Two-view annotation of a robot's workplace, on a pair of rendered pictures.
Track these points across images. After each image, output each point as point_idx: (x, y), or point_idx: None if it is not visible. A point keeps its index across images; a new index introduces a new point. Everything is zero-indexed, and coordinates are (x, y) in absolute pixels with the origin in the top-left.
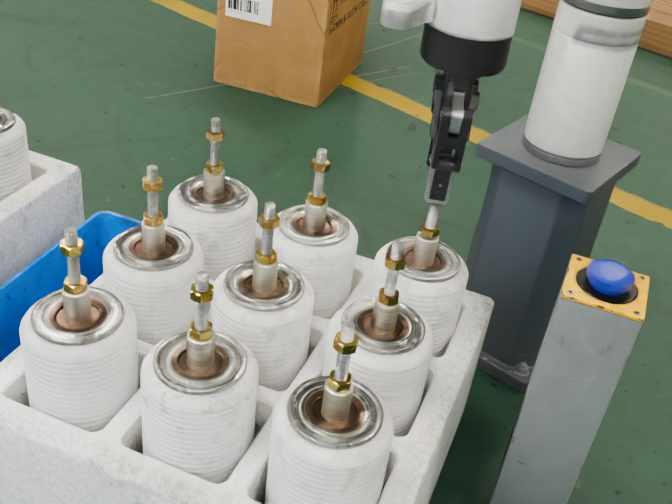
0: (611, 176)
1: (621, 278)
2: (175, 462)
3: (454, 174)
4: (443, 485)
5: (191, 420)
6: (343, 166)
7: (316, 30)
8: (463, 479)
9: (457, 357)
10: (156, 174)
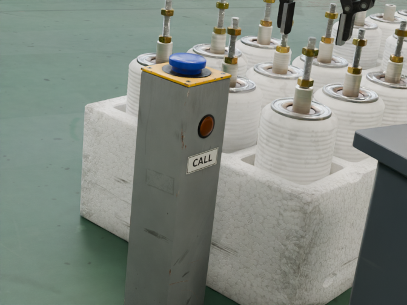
0: (393, 150)
1: (177, 55)
2: None
3: (283, 7)
4: (208, 292)
5: None
6: None
7: None
8: (209, 303)
9: (236, 163)
10: (330, 8)
